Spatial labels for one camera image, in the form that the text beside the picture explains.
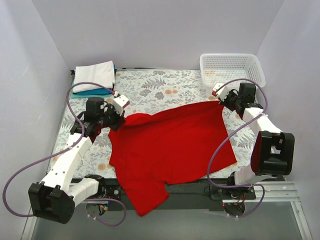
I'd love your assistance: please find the red t shirt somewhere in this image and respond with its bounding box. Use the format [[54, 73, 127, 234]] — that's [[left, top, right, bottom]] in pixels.
[[108, 101, 236, 216]]

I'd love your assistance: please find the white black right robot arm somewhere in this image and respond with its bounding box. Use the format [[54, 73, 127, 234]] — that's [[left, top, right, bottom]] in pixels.
[[212, 82, 295, 199]]

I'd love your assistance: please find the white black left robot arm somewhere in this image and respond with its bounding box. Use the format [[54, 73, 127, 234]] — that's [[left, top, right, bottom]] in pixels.
[[28, 95, 130, 224]]

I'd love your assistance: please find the teal folded t shirt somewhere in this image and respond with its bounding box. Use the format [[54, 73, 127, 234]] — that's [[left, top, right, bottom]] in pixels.
[[72, 66, 116, 97]]

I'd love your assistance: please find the floral patterned tablecloth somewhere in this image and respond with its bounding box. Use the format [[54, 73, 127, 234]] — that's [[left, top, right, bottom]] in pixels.
[[47, 69, 279, 179]]

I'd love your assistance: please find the white plastic basket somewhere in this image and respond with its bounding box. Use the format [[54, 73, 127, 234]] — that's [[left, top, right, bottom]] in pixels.
[[199, 53, 266, 93]]

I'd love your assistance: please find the white folded t shirt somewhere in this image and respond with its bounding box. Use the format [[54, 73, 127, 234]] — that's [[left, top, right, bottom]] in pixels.
[[73, 60, 115, 89]]

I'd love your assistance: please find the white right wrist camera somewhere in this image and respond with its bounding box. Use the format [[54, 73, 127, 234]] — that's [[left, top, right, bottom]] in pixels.
[[212, 83, 230, 101]]

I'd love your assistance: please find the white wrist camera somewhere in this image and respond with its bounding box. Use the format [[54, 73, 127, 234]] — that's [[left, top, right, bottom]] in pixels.
[[111, 94, 130, 115], [212, 83, 230, 101]]

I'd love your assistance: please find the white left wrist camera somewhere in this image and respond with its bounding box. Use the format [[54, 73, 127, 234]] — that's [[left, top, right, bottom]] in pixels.
[[111, 94, 130, 115]]

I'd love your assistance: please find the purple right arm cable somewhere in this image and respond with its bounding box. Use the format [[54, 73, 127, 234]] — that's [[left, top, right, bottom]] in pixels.
[[207, 78, 270, 219]]

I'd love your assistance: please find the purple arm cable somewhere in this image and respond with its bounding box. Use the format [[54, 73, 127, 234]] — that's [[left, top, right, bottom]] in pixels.
[[207, 78, 270, 219], [2, 81, 127, 228]]

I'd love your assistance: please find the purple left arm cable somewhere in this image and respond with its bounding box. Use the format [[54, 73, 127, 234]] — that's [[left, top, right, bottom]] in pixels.
[[2, 81, 127, 228]]

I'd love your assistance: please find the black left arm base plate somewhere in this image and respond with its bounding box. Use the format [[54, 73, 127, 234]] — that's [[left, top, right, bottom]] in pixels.
[[94, 185, 122, 201]]

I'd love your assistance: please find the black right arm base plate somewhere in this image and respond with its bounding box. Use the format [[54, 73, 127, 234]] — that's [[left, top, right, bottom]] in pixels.
[[203, 184, 256, 201]]

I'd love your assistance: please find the aluminium front rail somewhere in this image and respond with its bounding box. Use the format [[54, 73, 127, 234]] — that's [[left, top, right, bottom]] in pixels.
[[31, 181, 300, 206]]

